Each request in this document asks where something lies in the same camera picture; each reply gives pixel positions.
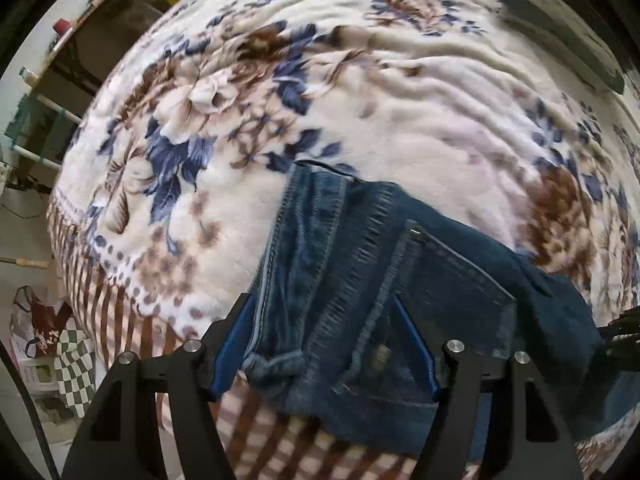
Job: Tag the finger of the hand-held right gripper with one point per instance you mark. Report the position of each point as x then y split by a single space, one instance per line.
622 330

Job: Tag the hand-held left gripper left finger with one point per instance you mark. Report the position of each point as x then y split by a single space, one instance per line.
234 347

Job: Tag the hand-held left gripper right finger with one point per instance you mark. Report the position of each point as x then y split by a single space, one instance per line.
417 345

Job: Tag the blue denim pants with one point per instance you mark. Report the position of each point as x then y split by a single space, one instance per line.
350 285

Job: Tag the checkered plastic bag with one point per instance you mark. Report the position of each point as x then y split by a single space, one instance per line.
55 350

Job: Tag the wooden stick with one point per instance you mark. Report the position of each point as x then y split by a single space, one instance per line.
25 262

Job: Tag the floral printed blanket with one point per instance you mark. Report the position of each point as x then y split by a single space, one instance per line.
400 110

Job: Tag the white pipe rack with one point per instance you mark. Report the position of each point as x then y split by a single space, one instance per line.
35 125

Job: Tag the folded grey green cloth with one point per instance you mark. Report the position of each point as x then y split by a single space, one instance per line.
560 30

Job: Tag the small red container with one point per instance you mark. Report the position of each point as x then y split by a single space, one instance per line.
63 26

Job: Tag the wooden table with black frame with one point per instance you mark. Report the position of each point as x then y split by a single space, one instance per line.
107 25

